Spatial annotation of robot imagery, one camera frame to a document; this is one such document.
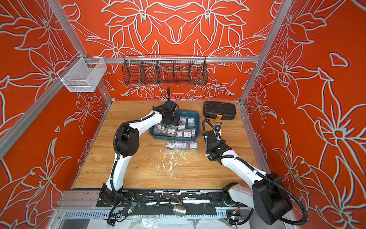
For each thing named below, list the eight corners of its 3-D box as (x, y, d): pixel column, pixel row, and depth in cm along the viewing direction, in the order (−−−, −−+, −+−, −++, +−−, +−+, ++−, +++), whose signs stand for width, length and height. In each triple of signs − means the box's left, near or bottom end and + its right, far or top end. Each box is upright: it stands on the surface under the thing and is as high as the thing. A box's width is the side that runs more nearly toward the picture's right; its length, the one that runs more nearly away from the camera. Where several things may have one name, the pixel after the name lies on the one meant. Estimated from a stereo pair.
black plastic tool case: (204, 120, 108) (205, 115, 104) (202, 106, 118) (203, 101, 114) (236, 120, 108) (238, 115, 104) (231, 105, 118) (233, 101, 114)
